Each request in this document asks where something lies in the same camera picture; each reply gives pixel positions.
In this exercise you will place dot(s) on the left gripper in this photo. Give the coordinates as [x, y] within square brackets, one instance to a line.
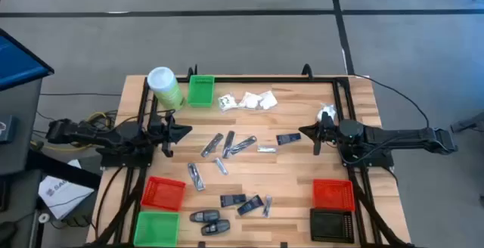
[164, 132]

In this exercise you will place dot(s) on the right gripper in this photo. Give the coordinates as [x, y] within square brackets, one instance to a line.
[329, 132]

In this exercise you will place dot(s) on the white cotton pads packet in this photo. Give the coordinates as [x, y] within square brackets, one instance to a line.
[227, 102]
[268, 100]
[250, 100]
[328, 109]

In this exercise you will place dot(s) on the dark blue toiletry tube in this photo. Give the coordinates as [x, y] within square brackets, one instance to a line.
[233, 200]
[250, 205]
[288, 138]

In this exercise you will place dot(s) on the black comb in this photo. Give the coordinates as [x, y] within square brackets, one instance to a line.
[228, 144]
[244, 144]
[211, 145]

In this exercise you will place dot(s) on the silver nail clipper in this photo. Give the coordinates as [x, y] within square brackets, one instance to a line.
[267, 205]
[221, 166]
[267, 149]

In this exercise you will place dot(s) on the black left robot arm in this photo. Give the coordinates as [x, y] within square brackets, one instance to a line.
[109, 136]

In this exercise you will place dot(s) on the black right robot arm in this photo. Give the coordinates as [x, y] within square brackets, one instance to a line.
[401, 136]

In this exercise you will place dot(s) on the green disinfecting wipes canister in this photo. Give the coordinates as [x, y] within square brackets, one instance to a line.
[170, 93]

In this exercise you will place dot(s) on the small green plastic basket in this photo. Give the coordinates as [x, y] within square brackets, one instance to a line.
[201, 93]

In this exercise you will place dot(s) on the red plastic basket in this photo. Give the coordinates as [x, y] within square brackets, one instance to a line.
[163, 194]
[334, 195]

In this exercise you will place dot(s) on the black plastic basket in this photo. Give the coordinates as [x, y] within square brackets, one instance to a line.
[332, 226]

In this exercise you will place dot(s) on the large green plastic basket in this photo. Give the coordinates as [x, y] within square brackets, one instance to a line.
[157, 229]

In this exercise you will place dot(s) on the black desk crossbar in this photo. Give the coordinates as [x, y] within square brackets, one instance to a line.
[64, 170]

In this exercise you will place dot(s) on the white printed booklet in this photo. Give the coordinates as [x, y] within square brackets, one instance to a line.
[62, 193]

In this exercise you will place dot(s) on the grey chair base leg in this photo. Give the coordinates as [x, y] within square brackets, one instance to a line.
[469, 123]

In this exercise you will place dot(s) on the white tape roll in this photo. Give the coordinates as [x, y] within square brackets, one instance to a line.
[44, 217]

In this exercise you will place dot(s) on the grey workstation desk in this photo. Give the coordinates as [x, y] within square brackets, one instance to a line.
[19, 127]

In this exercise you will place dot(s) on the black box with white logo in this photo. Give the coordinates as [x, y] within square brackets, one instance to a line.
[7, 129]

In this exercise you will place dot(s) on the blue-screen monitor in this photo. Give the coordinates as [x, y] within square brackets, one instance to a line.
[19, 62]

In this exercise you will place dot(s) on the black frame bracket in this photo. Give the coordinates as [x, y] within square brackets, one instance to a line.
[283, 245]
[202, 245]

